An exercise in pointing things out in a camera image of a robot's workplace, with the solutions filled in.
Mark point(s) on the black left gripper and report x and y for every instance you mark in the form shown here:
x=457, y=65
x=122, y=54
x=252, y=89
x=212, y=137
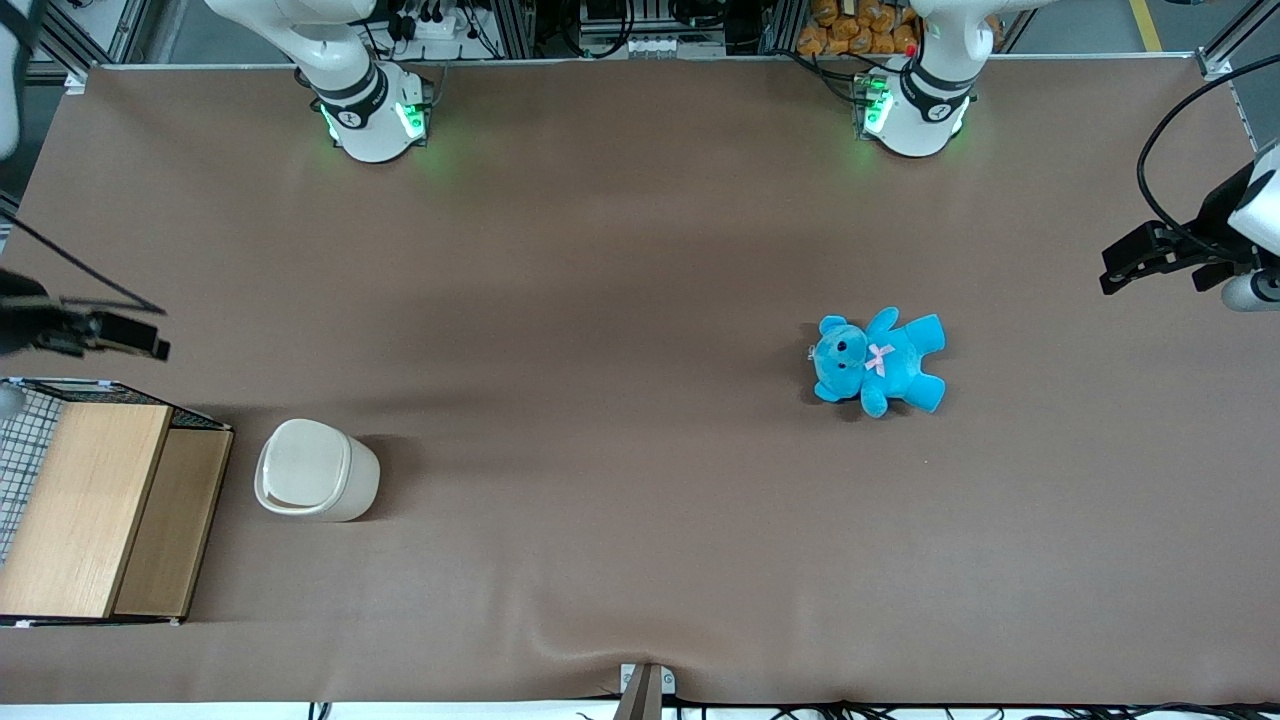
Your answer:
x=1213, y=222

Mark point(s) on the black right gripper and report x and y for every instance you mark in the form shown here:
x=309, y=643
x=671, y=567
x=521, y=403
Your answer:
x=22, y=322

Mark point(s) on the white trash can lid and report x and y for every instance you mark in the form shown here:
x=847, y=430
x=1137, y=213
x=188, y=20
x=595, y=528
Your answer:
x=300, y=462

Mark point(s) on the white trash can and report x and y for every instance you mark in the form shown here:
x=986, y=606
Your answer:
x=362, y=485

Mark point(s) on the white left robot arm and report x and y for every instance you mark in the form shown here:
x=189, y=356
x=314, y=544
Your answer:
x=920, y=112

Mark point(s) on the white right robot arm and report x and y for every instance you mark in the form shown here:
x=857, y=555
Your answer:
x=370, y=120

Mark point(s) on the blue teddy bear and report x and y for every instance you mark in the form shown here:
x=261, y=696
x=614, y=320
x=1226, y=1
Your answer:
x=885, y=362

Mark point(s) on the orange plush toys pile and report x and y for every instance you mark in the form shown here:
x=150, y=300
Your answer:
x=850, y=30

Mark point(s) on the white power strip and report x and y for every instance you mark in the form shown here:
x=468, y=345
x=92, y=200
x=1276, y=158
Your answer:
x=440, y=27

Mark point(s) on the brown table mat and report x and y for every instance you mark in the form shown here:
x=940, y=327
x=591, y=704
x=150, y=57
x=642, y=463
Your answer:
x=600, y=300

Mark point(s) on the aluminium frame post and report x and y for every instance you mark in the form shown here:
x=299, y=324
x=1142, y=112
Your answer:
x=80, y=35
x=1235, y=40

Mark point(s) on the metal table bracket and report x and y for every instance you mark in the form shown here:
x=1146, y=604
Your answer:
x=645, y=690

